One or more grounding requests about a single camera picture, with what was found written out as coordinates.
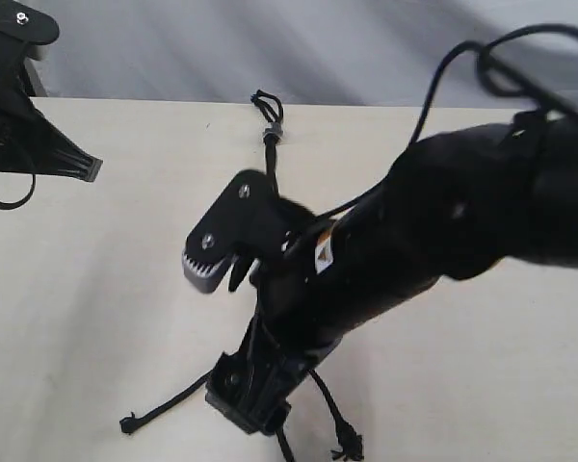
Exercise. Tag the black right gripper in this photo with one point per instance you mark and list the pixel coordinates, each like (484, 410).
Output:
(356, 270)

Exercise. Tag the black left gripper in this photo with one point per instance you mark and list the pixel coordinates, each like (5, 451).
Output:
(29, 142)

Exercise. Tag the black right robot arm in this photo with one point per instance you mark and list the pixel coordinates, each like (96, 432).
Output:
(452, 205)

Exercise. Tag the black stand pole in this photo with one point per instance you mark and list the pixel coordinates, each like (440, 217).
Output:
(30, 80)

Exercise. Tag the grey backdrop cloth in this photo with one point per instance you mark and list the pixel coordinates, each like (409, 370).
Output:
(307, 52)

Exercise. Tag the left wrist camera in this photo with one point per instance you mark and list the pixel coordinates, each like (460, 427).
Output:
(25, 32)

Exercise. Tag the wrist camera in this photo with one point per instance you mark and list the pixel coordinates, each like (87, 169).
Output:
(247, 221)
(25, 32)

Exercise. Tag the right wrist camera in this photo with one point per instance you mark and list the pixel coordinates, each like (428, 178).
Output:
(247, 221)

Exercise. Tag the grey tape around cable bundle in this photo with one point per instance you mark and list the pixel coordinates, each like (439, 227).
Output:
(273, 132)

